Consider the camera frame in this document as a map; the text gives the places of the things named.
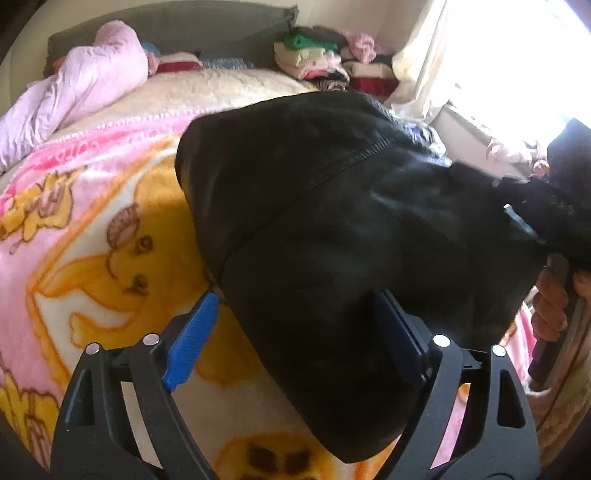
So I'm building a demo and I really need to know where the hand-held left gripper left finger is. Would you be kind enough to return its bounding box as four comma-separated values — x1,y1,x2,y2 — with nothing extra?
50,292,221,480

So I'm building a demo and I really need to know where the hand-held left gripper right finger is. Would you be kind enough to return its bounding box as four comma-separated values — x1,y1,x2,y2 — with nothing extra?
373,290,542,480

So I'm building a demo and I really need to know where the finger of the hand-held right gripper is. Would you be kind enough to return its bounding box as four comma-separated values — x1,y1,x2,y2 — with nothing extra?
501,178,578,254

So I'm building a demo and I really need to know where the black leather jacket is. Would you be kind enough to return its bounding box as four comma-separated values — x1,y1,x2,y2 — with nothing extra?
174,91,555,464

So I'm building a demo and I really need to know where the pile of folded clothes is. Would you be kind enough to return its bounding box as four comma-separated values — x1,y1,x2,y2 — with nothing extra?
272,25,403,101

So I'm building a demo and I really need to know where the person's right hand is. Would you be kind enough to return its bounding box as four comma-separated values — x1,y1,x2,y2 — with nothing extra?
531,268,591,344

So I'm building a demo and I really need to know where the pink cloth on windowsill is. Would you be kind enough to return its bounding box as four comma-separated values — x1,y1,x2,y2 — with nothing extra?
485,137,551,180

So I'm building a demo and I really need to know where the pink cartoon printed blanket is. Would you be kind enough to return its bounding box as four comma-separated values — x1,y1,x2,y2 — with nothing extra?
0,113,541,480

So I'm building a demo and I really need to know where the purple cloth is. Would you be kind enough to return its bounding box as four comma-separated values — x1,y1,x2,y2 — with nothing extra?
397,117,450,158

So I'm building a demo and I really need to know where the cream curtain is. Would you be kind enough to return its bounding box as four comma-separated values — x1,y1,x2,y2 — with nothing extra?
390,0,465,121

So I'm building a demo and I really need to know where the beige fleece blanket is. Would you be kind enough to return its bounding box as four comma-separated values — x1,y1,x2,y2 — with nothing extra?
55,67,315,139

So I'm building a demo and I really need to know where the lilac padded jacket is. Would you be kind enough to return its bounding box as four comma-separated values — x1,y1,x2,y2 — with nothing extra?
0,21,151,172

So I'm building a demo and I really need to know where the red and white cloth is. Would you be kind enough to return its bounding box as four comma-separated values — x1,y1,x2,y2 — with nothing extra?
154,51,205,75

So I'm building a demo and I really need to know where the grey headboard cushion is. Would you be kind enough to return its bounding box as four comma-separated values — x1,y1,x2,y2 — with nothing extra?
45,6,300,77

